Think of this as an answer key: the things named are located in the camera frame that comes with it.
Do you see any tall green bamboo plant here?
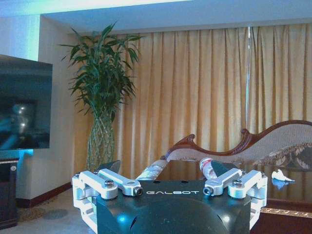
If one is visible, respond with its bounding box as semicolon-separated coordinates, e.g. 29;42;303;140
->
59;21;144;172

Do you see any golden pleated curtain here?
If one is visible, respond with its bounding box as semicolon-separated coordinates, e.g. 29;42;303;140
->
73;23;312;181

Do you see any black flat-screen television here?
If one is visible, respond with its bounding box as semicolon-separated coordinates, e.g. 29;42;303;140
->
0;54;54;151

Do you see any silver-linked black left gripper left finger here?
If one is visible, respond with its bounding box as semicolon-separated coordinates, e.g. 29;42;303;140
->
71;160;144;229

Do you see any patterned fringed cushion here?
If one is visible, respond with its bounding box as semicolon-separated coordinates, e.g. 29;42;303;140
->
253;142;312;169

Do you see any dark wooden TV cabinet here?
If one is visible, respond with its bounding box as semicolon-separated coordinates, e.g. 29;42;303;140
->
0;158;20;230

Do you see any clear curtain pull rod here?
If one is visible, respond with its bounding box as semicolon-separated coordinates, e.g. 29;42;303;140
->
246;25;252;127

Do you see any dark glossy wooden table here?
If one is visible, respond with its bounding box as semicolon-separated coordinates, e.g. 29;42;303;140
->
156;159;312;234

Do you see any crumpled white tissue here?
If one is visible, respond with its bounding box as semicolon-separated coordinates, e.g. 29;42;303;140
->
271;169;296;183

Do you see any carved wooden chaise sofa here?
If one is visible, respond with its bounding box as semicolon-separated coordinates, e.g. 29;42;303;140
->
166;119;312;169

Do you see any clear plastic bottle, red label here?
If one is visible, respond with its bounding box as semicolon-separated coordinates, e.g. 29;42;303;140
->
199;157;220;180

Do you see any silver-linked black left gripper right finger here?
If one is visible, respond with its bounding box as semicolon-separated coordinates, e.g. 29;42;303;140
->
203;160;269;230

